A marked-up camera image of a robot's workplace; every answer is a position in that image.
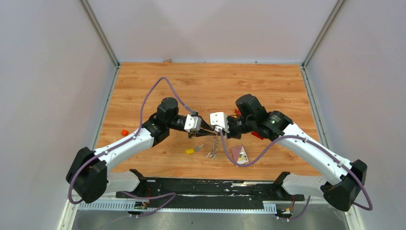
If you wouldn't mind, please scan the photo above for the key with yellow tag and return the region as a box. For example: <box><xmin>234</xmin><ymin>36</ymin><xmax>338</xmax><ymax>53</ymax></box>
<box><xmin>185</xmin><ymin>144</ymin><xmax>205</xmax><ymax>155</ymax></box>

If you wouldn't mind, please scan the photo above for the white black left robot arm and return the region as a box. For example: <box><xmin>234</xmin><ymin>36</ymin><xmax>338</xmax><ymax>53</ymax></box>
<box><xmin>66</xmin><ymin>97</ymin><xmax>214</xmax><ymax>203</ymax></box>

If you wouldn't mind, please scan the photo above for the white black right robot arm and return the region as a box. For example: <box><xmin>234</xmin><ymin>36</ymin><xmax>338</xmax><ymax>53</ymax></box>
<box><xmin>210</xmin><ymin>94</ymin><xmax>373</xmax><ymax>212</ymax></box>

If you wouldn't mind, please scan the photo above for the toy brick car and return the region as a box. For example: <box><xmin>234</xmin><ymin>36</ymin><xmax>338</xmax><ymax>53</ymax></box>
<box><xmin>232</xmin><ymin>109</ymin><xmax>242</xmax><ymax>118</ymax></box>

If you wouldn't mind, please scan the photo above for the red white toy brick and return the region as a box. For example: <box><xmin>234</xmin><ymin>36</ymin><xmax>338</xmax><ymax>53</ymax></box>
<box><xmin>251</xmin><ymin>131</ymin><xmax>264</xmax><ymax>140</ymax></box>

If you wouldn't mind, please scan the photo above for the playing card box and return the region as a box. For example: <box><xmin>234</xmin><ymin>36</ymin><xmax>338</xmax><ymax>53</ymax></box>
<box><xmin>230</xmin><ymin>145</ymin><xmax>249</xmax><ymax>164</ymax></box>

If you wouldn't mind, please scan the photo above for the small orange brick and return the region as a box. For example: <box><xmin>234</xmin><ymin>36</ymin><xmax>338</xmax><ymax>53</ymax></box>
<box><xmin>121</xmin><ymin>129</ymin><xmax>129</xmax><ymax>137</ymax></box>

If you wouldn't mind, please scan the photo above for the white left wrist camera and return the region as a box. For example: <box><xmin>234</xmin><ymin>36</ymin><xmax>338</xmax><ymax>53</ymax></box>
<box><xmin>184</xmin><ymin>112</ymin><xmax>202</xmax><ymax>133</ymax></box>

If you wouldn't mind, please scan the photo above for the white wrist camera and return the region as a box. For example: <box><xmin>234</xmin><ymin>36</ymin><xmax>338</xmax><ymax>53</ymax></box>
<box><xmin>210</xmin><ymin>112</ymin><xmax>229</xmax><ymax>133</ymax></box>
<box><xmin>184</xmin><ymin>112</ymin><xmax>202</xmax><ymax>133</ymax></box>

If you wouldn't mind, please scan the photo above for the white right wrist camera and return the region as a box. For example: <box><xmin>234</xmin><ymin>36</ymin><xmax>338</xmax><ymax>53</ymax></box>
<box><xmin>210</xmin><ymin>112</ymin><xmax>229</xmax><ymax>133</ymax></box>

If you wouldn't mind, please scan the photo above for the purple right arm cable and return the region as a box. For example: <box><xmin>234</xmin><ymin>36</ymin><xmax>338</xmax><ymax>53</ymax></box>
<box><xmin>219</xmin><ymin>128</ymin><xmax>373</xmax><ymax>223</ymax></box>

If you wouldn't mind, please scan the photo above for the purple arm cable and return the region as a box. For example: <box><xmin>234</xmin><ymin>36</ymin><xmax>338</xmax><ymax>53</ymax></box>
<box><xmin>219</xmin><ymin>128</ymin><xmax>373</xmax><ymax>223</ymax></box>
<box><xmin>68</xmin><ymin>76</ymin><xmax>199</xmax><ymax>230</ymax></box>

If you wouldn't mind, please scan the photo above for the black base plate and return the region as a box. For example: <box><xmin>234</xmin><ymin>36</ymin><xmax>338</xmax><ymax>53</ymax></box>
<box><xmin>132</xmin><ymin>177</ymin><xmax>305</xmax><ymax>209</ymax></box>

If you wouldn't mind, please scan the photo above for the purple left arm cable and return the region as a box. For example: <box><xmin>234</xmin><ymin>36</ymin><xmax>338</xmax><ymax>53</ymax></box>
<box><xmin>68</xmin><ymin>76</ymin><xmax>199</xmax><ymax>230</ymax></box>

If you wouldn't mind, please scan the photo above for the slotted white cable duct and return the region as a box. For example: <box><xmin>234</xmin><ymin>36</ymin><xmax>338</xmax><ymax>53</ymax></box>
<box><xmin>77</xmin><ymin>200</ymin><xmax>277</xmax><ymax>214</ymax></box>

